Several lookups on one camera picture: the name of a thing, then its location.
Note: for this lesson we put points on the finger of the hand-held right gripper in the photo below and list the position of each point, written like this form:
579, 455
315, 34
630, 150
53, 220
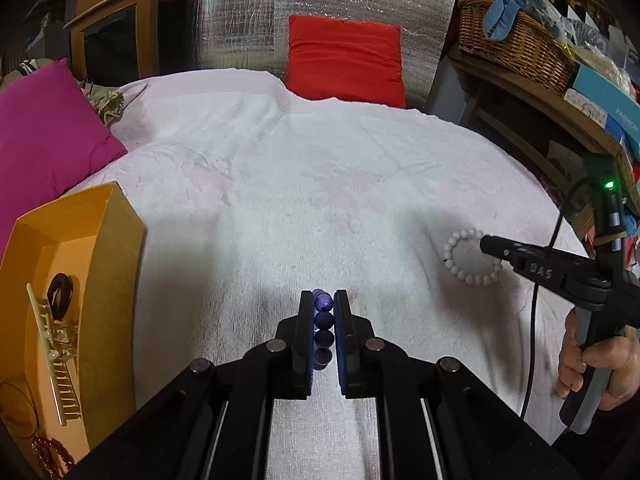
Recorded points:
530, 262

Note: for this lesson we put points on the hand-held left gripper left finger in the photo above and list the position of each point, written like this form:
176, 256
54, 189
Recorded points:
305, 330

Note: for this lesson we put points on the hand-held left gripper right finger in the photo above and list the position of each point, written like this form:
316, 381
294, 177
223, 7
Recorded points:
341, 330

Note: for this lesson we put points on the orange cardboard box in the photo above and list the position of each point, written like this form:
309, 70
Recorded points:
115, 270

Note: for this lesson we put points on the beige hair claw clip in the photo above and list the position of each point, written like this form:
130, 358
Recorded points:
52, 355

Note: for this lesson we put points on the black metal cuff bangle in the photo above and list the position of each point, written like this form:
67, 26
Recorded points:
20, 395

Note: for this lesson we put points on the person's right hand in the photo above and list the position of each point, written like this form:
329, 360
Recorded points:
625, 365

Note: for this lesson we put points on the wooden shelf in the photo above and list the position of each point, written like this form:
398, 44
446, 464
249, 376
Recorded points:
545, 110

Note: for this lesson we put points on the white towel blanket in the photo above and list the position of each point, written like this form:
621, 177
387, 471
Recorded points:
275, 175

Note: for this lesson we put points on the blue cardboard box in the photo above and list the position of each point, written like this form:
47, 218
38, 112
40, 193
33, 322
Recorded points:
605, 95

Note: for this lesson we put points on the wicker basket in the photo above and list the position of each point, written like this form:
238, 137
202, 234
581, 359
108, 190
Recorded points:
520, 47

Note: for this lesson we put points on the blue cloth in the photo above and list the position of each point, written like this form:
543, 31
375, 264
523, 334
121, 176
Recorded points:
505, 10

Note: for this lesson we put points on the red pillow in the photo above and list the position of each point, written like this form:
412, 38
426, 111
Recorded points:
345, 60

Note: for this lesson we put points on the beige crumpled cloth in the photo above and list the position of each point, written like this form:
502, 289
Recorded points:
105, 100

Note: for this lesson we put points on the silver foil insulation sheet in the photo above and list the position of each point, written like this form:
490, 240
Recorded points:
240, 10

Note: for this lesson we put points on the magenta pillow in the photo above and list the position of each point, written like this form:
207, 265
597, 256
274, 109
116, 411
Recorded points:
45, 130

